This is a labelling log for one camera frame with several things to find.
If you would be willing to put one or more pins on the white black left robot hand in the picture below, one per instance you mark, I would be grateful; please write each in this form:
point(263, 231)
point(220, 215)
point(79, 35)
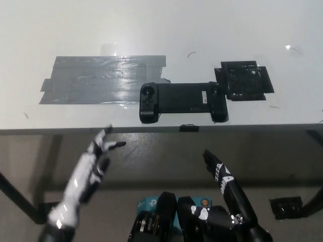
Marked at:
point(83, 171)

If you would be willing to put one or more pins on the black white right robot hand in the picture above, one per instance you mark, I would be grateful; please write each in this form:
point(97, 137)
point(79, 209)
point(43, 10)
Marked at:
point(232, 191)

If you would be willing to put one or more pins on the black mobile game controller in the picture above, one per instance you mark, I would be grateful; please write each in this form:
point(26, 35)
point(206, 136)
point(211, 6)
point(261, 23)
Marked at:
point(181, 97)

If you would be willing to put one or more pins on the black teal robot torso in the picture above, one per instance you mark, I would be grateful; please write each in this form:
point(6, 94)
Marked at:
point(166, 206)

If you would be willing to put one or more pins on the black diagonal table leg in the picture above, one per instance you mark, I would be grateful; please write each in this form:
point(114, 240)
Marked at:
point(17, 196)
point(314, 201)

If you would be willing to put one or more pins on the black tape square patch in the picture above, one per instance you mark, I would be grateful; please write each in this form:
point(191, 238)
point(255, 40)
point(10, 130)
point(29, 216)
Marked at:
point(243, 80)

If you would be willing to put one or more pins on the grey duct tape patch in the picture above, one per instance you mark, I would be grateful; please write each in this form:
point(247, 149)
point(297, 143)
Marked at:
point(96, 80)

